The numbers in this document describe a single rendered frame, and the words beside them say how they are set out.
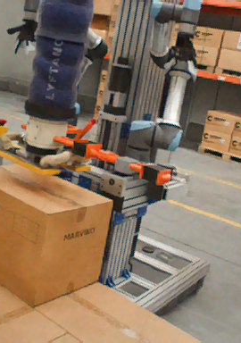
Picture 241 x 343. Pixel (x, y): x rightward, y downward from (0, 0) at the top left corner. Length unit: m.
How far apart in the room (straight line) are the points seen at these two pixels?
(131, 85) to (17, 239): 1.12
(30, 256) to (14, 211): 0.20
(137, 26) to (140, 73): 0.26
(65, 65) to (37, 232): 0.69
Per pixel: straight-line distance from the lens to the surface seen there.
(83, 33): 1.98
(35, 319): 1.91
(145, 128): 2.37
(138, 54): 2.61
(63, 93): 1.96
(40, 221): 1.85
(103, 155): 1.81
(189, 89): 10.92
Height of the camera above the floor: 1.57
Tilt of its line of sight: 10 degrees down
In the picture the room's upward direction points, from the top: 10 degrees clockwise
